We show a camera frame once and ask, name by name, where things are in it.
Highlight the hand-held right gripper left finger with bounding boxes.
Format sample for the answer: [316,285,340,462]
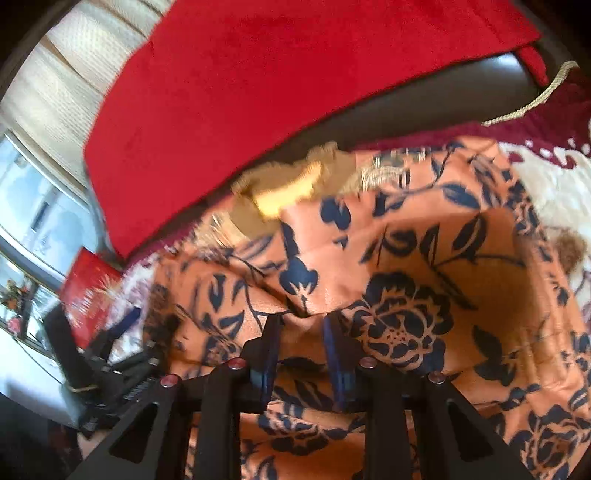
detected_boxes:
[69,315,284,480]

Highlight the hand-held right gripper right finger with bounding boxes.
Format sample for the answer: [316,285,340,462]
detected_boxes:
[322,315,537,480]

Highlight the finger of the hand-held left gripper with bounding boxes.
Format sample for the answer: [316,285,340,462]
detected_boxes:
[95,305,144,365]

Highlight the orange floral garment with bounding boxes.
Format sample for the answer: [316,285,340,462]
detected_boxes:
[143,136,591,480]

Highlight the red printed bag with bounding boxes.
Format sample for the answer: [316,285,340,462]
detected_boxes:
[60,248,124,348]

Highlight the potted flowers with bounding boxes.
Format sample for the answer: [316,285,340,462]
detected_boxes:
[0,277,35,337]

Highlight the window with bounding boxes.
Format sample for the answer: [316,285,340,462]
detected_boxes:
[0,131,100,342]

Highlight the cream curtain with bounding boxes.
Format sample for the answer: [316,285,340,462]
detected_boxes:
[0,0,185,199]

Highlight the red plush blanket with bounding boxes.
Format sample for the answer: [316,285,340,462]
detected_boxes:
[84,0,551,259]

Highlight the maroon cream patterned blanket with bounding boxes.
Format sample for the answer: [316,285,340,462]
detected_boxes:
[117,69,591,365]

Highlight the beige cord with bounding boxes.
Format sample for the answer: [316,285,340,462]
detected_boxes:
[482,61,581,128]

